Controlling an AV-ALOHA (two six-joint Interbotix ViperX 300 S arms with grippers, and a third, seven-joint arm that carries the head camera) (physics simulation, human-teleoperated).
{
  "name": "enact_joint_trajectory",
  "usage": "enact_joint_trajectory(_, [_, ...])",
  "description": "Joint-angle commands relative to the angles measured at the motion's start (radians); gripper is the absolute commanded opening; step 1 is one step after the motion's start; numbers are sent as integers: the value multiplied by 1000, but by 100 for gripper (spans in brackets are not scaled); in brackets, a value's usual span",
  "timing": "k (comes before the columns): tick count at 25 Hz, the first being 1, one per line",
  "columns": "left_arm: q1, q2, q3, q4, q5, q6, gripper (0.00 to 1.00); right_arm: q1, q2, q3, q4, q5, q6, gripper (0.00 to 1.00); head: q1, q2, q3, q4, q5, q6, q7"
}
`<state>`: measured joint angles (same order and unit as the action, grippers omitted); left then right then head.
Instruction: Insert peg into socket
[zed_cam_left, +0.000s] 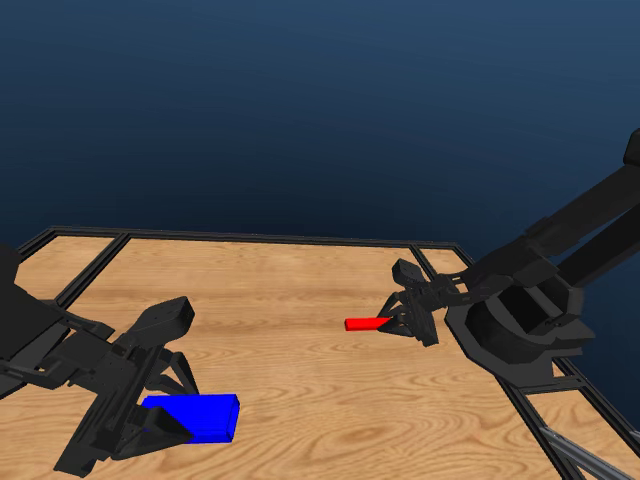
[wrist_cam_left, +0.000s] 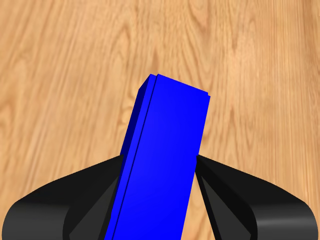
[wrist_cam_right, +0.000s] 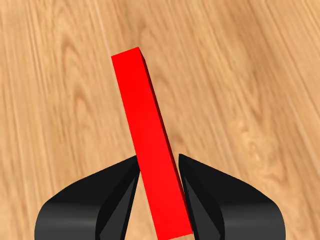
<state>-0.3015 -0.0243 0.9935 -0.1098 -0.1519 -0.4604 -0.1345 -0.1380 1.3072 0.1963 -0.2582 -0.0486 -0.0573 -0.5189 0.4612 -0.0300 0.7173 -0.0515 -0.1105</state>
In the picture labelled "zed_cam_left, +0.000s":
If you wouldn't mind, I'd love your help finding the thin red peg bar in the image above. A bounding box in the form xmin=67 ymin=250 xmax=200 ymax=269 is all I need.
xmin=344 ymin=317 xmax=393 ymax=332

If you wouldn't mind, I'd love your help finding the blue hollow socket block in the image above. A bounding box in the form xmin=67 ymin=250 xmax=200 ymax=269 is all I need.
xmin=142 ymin=393 xmax=241 ymax=445

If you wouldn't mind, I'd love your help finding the black table frame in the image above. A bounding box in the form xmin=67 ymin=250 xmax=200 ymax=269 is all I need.
xmin=14 ymin=225 xmax=640 ymax=480

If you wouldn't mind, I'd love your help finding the grey metal frame strut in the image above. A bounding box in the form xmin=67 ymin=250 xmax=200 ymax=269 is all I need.
xmin=541 ymin=426 xmax=640 ymax=480

